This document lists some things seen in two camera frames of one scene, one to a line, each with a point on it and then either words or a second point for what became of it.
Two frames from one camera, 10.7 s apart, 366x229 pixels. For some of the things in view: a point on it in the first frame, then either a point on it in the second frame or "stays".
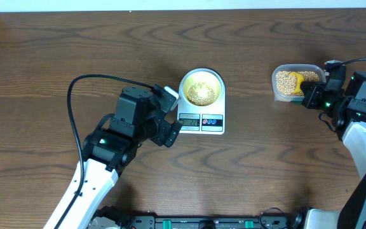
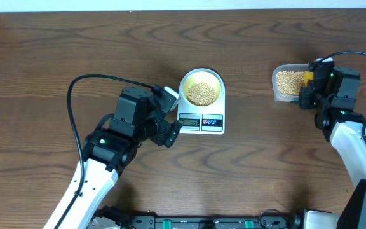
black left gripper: x=168 y=133 stays
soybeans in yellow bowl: x=201 y=94 stays
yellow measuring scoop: x=299 y=79 to x=308 y=75
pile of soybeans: x=286 y=82 stays
